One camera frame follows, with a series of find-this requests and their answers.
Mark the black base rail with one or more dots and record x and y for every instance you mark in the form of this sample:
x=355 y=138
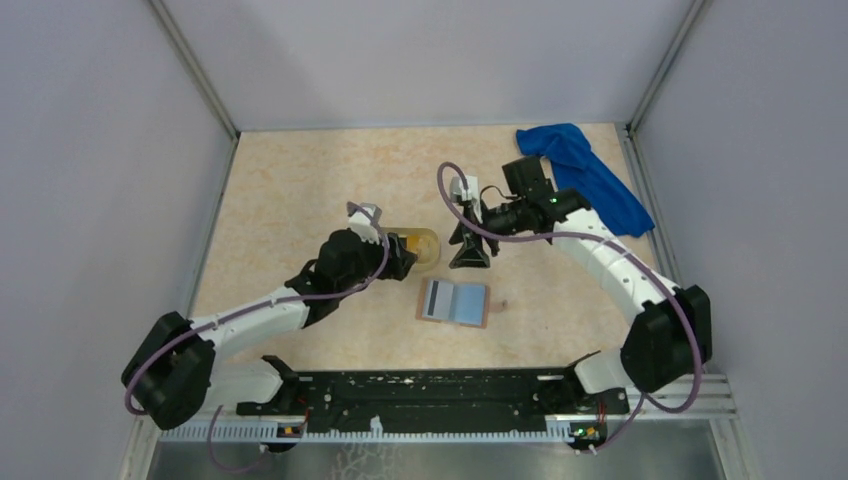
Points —
x=431 y=402

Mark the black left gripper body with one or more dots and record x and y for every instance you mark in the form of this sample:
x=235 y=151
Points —
x=393 y=267

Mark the blue cloth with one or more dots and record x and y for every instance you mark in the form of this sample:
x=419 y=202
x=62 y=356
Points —
x=574 y=164

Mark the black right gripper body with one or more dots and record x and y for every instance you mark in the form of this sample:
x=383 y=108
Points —
x=506 y=219

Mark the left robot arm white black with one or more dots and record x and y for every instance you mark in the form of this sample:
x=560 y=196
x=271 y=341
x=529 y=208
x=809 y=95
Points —
x=183 y=367

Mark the tan leather card holder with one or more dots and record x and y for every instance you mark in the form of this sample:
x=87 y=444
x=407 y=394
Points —
x=472 y=304

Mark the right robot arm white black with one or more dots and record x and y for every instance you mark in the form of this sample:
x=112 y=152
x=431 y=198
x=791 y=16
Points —
x=670 y=331

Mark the cream plastic tray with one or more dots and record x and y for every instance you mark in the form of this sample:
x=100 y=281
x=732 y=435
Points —
x=404 y=232

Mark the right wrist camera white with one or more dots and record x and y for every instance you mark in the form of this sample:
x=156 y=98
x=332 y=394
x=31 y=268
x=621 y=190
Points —
x=465 y=191

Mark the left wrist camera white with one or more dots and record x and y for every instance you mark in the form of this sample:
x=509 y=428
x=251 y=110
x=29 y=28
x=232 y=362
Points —
x=363 y=220

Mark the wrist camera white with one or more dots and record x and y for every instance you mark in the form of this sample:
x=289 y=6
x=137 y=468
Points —
x=363 y=220
x=465 y=191

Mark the yellow credit cards stack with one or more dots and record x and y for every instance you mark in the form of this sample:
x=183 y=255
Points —
x=426 y=248

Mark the aluminium frame rail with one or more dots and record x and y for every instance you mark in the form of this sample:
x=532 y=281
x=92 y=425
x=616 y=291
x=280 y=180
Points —
x=678 y=401

